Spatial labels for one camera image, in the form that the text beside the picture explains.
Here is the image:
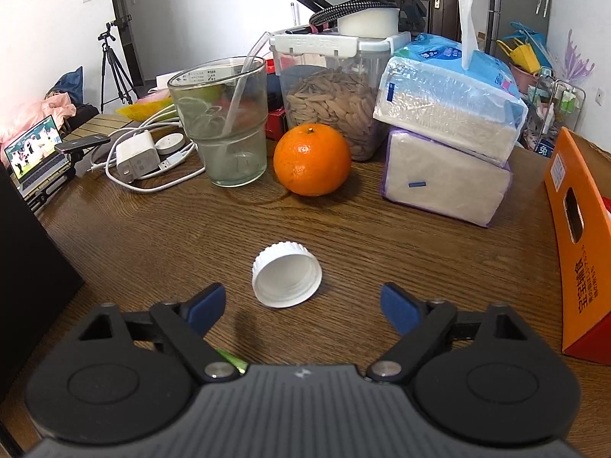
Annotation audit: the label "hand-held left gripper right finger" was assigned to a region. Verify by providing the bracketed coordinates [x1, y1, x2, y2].
[365, 282, 547, 383]

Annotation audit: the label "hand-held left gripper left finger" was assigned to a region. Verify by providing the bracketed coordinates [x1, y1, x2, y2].
[79, 283, 242, 383]

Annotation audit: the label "small white bottle cap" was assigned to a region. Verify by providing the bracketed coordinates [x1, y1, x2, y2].
[252, 243, 323, 308]

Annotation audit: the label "printed cardboard box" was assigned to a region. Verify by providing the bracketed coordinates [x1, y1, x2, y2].
[544, 126, 611, 366]

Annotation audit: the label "green spray bottle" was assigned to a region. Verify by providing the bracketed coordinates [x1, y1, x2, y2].
[216, 349, 249, 375]

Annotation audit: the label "purple-wrapped tissue pack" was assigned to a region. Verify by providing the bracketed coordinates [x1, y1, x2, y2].
[381, 126, 512, 228]

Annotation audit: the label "clear glass cup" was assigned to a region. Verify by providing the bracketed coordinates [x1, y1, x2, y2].
[167, 56, 268, 188]

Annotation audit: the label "white power charger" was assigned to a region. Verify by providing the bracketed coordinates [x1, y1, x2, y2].
[116, 132, 158, 183]

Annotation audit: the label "round white charging puck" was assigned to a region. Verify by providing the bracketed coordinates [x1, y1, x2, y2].
[155, 134, 186, 155]

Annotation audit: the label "orange fruit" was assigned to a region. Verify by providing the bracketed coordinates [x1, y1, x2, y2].
[273, 123, 352, 197]

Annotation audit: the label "black paper bag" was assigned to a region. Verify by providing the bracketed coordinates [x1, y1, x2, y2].
[0, 162, 87, 406]

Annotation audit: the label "small red box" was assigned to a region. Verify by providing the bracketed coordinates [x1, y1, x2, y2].
[265, 107, 288, 142]

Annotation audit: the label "black smartphone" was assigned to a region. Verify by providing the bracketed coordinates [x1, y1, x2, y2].
[54, 134, 112, 153]

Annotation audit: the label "yellow packet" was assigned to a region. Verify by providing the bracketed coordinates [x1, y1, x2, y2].
[116, 97, 173, 121]

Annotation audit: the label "wooden slatted side table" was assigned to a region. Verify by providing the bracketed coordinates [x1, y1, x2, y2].
[29, 113, 139, 211]

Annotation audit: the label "blue tissue pack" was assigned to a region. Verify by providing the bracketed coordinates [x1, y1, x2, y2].
[373, 0, 528, 169]

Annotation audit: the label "clear food container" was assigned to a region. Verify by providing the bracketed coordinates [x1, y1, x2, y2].
[270, 32, 411, 162]

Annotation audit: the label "open laptop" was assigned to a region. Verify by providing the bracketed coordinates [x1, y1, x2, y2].
[4, 114, 72, 198]

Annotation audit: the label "clear drinking straw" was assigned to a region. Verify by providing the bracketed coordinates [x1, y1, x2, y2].
[223, 31, 272, 129]

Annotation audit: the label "metal trolley rack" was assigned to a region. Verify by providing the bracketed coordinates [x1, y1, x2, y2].
[525, 67, 585, 151]

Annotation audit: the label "pink bucket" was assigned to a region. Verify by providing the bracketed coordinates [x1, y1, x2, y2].
[508, 62, 540, 96]

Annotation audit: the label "blue cushion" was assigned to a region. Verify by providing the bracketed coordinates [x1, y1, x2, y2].
[45, 67, 83, 106]

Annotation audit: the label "pink cloth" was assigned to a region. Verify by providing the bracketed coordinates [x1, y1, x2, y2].
[0, 93, 77, 141]

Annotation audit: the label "yellow dustpan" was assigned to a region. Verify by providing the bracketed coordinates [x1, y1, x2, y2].
[496, 38, 538, 72]

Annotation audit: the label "white round bowl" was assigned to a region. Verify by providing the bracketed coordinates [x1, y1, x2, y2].
[336, 7, 399, 39]

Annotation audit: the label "white charging cables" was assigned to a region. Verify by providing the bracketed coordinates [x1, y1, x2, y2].
[91, 107, 206, 195]

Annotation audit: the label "black camera tripod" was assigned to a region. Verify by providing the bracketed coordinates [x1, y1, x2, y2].
[98, 20, 135, 115]

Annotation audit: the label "grey side door frame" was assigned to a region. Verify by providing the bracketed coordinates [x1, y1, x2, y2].
[107, 0, 144, 87]

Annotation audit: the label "black red braided cable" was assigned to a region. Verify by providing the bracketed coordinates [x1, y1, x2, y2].
[309, 1, 399, 32]

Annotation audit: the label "purple wall decal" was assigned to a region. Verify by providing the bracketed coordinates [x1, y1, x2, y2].
[558, 29, 597, 79]

